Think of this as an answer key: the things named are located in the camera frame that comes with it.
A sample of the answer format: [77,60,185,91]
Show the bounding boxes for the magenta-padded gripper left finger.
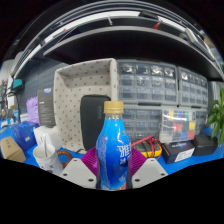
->
[59,147,101,190]

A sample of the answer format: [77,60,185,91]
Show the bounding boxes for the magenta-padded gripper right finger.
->
[129,147,169,190]

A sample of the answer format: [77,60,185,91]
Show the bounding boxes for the blue drink bottle gold cap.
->
[95,100,133,192]

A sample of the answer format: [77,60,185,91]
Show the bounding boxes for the yellow multimeter with leads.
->
[131,134,163,159]

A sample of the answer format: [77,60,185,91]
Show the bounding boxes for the black box white label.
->
[161,140,196,164]

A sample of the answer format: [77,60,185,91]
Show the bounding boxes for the thin stirring spoon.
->
[42,134,49,158]

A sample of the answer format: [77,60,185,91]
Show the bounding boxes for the white carton box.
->
[33,124,63,151]

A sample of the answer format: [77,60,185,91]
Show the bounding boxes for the grey small-parts drawer cabinet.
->
[177,65,209,108]
[117,59,178,105]
[194,108,209,131]
[121,104,164,143]

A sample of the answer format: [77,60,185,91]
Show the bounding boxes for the black hard case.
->
[79,94,112,152]

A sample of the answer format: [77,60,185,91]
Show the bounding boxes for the clear organizer box coloured parts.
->
[159,108,198,144]

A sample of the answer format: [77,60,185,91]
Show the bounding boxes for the black pouch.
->
[192,133,219,157]

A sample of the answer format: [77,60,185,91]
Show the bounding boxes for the beige dotted fabric bin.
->
[53,58,119,154]

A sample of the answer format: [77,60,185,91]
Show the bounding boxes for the dark blue carton box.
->
[9,120,40,152]

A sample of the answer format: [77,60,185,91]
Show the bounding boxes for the brown cardboard box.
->
[0,136,27,164]

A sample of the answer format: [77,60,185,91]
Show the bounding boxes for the potted green plant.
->
[206,88,224,146]

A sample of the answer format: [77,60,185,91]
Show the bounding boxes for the teal object on pegboard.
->
[11,78,24,91]

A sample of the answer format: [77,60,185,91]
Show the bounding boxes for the dark overhead shelf unit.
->
[13,9,224,83]

